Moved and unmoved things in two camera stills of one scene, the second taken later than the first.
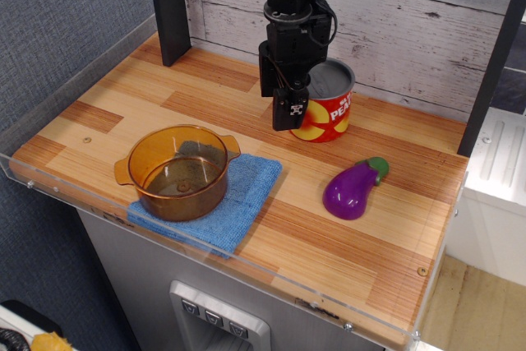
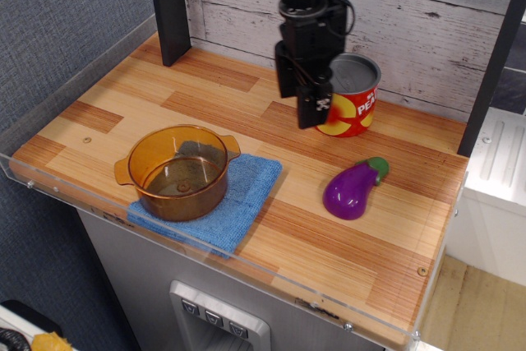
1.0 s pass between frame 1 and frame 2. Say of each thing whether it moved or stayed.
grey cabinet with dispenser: stayed
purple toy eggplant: stayed
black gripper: moved
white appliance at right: stayed
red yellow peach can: moved
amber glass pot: stayed
